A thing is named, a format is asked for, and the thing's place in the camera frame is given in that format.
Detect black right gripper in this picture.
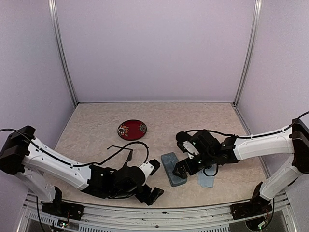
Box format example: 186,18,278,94
173,150,216,179

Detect blue-grey hard glasses case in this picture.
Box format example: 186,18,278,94
161,152,187,187

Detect black glasses case beige lining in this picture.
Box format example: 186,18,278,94
176,131,192,145

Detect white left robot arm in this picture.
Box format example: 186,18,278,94
0,126,164,215

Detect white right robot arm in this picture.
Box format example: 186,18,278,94
173,118,309,215

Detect folded blue cloth pouch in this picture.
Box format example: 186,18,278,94
197,165,216,188

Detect red floral plate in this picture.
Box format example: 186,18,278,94
117,119,147,141

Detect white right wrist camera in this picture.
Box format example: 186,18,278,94
181,141,199,159

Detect black frame sunglasses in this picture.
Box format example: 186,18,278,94
106,145,133,166

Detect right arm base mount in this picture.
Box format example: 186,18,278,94
230,182,273,220

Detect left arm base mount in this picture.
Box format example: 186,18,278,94
42,187,84,221

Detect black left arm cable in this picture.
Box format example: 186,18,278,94
0,128,149,170

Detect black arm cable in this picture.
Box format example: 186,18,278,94
185,111,309,143
0,128,149,170

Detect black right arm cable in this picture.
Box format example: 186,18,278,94
185,111,309,143

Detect right metal corner post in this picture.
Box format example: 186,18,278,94
233,0,263,108

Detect metal corner post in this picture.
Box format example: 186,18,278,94
48,0,79,108
233,0,263,108

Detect left metal corner post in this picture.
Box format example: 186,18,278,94
48,0,79,108

